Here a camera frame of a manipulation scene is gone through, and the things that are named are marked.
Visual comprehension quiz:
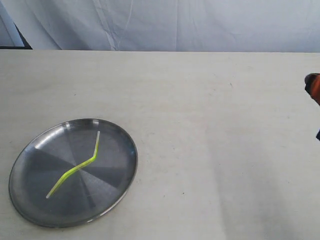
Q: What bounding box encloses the round stainless steel plate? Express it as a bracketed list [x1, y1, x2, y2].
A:
[8, 118, 138, 228]

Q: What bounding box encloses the yellow glow stick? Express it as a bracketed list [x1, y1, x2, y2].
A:
[45, 131, 101, 199]

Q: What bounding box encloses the white backdrop cloth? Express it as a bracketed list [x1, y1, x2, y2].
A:
[0, 0, 320, 53]

